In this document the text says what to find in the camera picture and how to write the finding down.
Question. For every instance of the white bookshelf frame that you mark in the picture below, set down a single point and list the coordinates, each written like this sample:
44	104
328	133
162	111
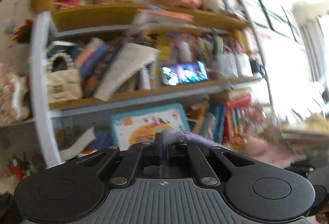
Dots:
86	20

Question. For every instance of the cream quilted handbag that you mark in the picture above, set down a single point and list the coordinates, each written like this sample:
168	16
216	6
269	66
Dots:
62	85

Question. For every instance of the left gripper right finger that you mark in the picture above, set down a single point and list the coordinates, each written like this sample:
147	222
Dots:
187	161

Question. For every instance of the red thick book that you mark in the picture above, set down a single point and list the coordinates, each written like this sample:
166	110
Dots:
241	101

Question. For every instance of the smartphone with lit screen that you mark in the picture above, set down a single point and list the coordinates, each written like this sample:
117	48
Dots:
184	73

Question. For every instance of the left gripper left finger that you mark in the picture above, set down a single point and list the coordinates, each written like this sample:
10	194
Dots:
137	157

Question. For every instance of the teal children's picture book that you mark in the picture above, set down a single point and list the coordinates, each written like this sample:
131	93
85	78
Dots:
142	125

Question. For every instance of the pink plush toy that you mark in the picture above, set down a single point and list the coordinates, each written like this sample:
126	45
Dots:
277	154

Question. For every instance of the purple and pink sweater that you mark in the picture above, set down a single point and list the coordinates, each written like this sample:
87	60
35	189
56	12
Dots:
173	137

